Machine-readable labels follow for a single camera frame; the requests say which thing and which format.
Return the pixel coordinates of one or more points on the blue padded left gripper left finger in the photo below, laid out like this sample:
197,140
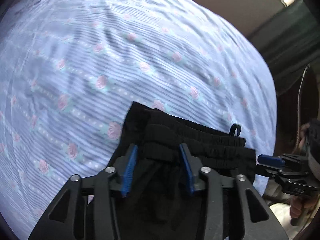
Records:
130,163

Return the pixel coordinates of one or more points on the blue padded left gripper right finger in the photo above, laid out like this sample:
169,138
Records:
187,158

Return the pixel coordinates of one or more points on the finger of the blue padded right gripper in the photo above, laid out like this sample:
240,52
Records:
270,161

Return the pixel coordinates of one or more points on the black pants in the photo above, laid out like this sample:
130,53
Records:
159,205

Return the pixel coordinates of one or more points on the right hand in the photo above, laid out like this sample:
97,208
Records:
297,204

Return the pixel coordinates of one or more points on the floral striped bed sheet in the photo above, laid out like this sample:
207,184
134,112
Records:
70,70

